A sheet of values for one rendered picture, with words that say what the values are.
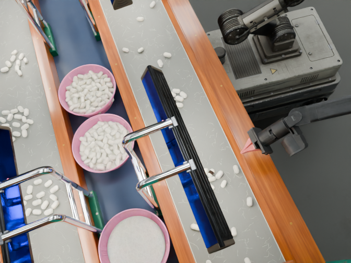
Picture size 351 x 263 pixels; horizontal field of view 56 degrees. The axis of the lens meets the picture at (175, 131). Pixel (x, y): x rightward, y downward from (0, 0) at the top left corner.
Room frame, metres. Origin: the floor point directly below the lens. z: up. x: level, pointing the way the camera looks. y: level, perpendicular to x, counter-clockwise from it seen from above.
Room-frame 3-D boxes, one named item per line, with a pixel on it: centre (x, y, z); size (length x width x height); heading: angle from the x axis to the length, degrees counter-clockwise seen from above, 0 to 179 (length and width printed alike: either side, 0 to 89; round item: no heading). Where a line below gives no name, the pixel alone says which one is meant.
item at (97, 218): (0.30, 0.47, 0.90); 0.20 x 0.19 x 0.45; 8
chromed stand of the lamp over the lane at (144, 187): (0.35, 0.07, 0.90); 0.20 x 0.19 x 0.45; 8
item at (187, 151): (0.36, -0.01, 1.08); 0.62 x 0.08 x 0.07; 8
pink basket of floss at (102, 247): (0.15, 0.25, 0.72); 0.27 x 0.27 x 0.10
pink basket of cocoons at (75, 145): (0.59, 0.31, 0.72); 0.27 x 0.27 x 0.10
